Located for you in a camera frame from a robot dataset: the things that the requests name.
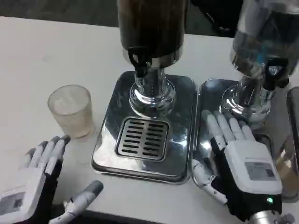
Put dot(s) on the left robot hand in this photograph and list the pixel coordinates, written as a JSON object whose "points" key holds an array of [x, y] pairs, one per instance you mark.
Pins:
{"points": [[28, 184]]}

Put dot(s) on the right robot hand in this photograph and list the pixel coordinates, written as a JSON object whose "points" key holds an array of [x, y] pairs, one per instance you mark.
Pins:
{"points": [[247, 163]]}

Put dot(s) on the clear ribbed glass cup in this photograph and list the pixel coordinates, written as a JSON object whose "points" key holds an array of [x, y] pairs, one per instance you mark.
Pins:
{"points": [[70, 109]]}

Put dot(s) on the right silver robot forearm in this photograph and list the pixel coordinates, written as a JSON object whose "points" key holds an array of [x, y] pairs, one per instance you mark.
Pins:
{"points": [[262, 218]]}

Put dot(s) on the slotted steel drip grid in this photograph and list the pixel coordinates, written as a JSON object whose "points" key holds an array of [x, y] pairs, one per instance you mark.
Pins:
{"points": [[264, 137], [142, 140]]}

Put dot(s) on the steel and beige appliance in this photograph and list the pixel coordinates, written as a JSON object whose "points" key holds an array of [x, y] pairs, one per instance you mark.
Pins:
{"points": [[292, 168]]}

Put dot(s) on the steel drip tray base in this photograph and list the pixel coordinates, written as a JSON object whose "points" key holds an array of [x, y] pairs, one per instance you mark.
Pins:
{"points": [[180, 140], [211, 93]]}

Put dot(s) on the clear drink dispenser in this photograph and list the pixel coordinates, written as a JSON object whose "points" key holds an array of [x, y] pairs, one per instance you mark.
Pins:
{"points": [[259, 39]]}

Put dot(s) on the black background object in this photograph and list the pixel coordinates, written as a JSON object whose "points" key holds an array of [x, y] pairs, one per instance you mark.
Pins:
{"points": [[217, 16]]}

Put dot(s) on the dark drink dispenser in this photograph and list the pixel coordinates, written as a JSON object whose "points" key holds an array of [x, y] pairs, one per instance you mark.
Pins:
{"points": [[151, 25]]}

